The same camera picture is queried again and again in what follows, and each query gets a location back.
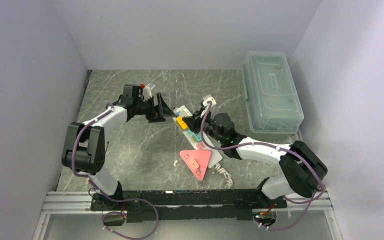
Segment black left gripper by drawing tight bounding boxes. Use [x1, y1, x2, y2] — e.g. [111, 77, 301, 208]
[134, 93, 175, 124]

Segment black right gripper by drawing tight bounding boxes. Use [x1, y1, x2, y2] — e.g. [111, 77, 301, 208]
[182, 107, 225, 144]

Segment yellow cube plug adapter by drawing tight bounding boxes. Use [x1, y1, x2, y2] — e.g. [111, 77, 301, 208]
[175, 116, 188, 132]

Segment pink triangular plug adapter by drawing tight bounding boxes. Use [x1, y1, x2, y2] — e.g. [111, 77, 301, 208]
[179, 149, 212, 181]

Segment white power strip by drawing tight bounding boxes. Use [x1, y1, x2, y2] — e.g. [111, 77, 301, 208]
[172, 105, 223, 171]

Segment white plug adapter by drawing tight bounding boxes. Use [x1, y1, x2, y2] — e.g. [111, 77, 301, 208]
[173, 105, 192, 117]

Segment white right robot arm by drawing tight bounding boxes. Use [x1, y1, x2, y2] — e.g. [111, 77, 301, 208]
[182, 111, 328, 208]

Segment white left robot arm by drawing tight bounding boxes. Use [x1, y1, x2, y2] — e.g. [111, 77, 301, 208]
[61, 83, 175, 210]

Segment teal plug adapter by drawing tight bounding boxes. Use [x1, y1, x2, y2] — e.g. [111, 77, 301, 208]
[188, 132, 202, 143]

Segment translucent green storage box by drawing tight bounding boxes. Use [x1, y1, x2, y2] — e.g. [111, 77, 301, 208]
[241, 51, 304, 134]

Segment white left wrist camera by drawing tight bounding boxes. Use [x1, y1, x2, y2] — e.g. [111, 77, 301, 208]
[140, 82, 156, 102]

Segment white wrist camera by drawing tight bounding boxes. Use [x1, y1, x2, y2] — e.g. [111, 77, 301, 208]
[140, 82, 156, 102]
[202, 94, 217, 107]

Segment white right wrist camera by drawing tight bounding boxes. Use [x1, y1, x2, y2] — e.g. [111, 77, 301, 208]
[202, 94, 217, 107]

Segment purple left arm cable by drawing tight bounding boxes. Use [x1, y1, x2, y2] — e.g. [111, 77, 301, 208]
[70, 103, 160, 240]

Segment white coiled power cord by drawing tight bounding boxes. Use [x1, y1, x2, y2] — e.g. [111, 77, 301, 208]
[214, 162, 234, 190]

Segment black aluminium base frame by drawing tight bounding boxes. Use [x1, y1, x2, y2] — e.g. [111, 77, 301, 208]
[33, 189, 342, 240]

